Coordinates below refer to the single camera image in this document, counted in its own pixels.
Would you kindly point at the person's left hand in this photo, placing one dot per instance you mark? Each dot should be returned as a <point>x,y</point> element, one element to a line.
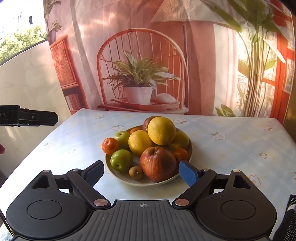
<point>1,148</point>

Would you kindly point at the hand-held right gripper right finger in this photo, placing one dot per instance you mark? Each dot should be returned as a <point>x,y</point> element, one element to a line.
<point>188,173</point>

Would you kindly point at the large yellow lemon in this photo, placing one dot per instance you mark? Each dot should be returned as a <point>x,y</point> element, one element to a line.
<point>138,142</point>

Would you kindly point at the black dotted glove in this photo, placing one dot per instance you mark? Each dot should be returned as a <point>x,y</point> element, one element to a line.
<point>288,220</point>

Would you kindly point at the orange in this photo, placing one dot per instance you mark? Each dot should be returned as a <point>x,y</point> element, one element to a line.
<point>110,145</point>

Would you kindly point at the small tangerine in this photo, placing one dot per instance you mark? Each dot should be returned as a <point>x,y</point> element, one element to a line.
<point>136,131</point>
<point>180,154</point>

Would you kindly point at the floral checked tablecloth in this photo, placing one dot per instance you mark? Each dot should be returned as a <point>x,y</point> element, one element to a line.
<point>231,150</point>

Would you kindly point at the yellow grapefruit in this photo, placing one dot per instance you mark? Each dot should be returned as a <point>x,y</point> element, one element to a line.
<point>161,130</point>

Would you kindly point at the red apple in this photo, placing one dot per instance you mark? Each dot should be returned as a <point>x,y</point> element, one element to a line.
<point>158,163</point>
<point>146,124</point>

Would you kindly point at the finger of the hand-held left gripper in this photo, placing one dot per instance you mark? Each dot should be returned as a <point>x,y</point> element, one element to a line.
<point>41,118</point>

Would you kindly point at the light green apple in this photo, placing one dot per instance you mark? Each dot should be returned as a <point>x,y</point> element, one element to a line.
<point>122,138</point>

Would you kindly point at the white building outside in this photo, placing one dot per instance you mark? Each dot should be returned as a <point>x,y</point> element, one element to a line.
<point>20,19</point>

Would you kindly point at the dark green apple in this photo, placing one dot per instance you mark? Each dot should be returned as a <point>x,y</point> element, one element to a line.
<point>121,160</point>

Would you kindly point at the white fluffy cloth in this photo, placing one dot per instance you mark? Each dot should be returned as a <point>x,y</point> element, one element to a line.
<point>4,233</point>

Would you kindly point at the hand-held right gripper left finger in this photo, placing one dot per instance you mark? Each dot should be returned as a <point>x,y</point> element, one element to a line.
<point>93,173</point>

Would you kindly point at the yellow round citrus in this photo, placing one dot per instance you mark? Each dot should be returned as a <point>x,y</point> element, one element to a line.
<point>181,140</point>

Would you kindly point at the green trees outside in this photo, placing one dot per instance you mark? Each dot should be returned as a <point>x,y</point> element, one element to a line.
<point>20,44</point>

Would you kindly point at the printed backdrop cloth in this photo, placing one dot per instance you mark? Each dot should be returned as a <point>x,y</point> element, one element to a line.
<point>203,58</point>

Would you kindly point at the beige round plate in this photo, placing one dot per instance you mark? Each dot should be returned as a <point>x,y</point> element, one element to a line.
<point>124,176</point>

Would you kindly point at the brown kiwi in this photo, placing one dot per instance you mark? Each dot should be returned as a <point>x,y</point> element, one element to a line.
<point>136,172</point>

